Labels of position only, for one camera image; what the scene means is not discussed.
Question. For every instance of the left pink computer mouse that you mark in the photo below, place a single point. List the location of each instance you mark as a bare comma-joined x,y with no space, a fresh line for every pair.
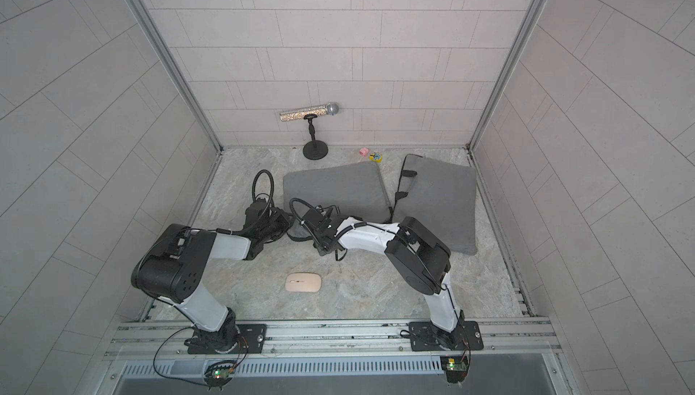
303,283

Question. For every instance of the left circuit board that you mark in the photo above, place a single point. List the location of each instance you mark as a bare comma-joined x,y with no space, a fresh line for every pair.
219,374

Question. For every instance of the small yellow blue toy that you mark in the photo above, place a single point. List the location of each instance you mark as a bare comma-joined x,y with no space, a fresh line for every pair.
375,157

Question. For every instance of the circuit board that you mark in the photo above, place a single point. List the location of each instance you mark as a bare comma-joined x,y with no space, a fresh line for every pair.
455,368
219,374

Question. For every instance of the right circuit board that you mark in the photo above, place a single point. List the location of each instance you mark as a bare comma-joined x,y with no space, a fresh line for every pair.
455,368

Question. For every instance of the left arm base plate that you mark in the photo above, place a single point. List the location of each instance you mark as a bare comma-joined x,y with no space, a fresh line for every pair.
250,338

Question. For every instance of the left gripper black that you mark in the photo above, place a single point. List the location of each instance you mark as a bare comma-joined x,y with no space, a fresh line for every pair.
284,218

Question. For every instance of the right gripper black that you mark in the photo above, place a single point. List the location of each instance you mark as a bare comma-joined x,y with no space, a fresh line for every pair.
317,239

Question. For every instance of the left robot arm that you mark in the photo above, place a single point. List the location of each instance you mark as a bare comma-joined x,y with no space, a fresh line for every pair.
172,271

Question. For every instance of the black microphone stand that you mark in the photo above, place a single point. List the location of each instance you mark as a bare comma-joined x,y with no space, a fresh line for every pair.
314,150

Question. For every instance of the grey laptop bag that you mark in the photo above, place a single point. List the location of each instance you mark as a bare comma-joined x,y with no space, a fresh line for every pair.
442,197
357,189

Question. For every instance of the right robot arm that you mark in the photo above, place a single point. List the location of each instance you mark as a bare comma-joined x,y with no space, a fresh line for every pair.
418,256

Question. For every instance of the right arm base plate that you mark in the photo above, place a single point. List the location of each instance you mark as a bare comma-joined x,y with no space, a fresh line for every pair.
425,337

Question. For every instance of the glitter microphone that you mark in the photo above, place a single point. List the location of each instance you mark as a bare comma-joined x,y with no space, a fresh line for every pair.
310,112

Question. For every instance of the aluminium mounting rail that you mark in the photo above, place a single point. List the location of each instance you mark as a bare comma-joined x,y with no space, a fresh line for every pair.
329,338

